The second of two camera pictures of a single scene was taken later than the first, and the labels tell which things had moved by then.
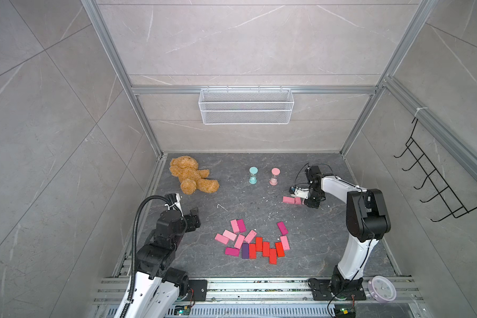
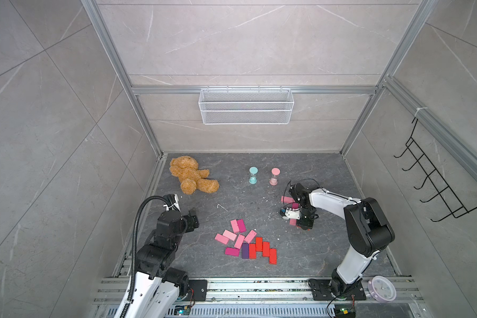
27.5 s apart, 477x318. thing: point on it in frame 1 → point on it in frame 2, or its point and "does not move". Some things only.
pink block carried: [289, 200] does not move
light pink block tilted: [229, 234] does not move
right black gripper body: [314, 199] → [307, 216]
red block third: [265, 249] does not move
